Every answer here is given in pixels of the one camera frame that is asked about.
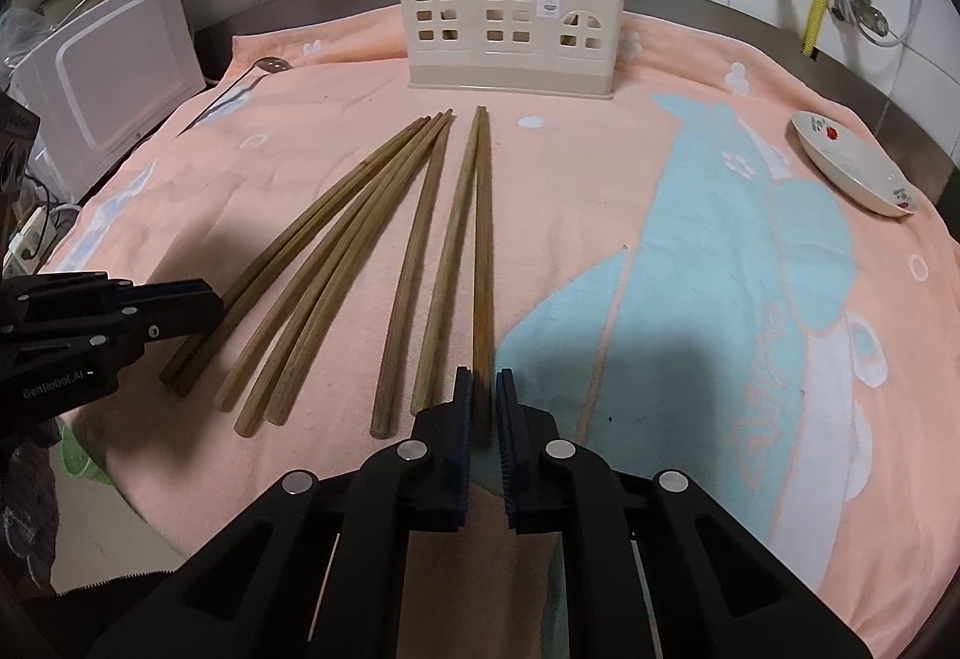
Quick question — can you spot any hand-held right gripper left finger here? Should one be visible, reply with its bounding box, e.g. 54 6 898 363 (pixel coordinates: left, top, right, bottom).
82 366 475 659

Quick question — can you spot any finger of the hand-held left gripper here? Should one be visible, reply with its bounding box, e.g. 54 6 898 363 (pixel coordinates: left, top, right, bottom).
79 270 227 349

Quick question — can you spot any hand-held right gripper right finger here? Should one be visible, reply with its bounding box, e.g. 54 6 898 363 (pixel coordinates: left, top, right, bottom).
493 368 875 659

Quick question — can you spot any brown wooden chopstick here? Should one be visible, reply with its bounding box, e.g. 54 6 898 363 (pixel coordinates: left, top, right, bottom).
470 106 497 447

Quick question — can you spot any row of wooden chopsticks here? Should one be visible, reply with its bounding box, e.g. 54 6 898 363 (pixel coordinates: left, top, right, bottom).
159 107 482 441

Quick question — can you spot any cream plastic utensil holder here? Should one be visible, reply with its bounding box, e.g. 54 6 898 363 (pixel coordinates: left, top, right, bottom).
394 0 629 100

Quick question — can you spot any white power strip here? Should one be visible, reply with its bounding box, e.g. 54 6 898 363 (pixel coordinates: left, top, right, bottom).
4 205 61 277

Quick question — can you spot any pink printed towel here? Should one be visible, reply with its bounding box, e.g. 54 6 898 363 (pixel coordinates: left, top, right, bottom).
41 2 950 659

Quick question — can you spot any metal ladle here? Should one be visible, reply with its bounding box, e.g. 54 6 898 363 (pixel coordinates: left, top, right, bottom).
178 56 293 135

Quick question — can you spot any clear plastic bag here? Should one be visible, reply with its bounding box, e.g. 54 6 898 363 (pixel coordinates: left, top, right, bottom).
0 6 53 67

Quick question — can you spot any white flower print dish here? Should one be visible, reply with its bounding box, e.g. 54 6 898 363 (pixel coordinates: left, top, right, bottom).
789 110 917 219

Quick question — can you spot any metal pipe valve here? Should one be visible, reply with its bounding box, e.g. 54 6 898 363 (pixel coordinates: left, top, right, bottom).
832 0 897 42

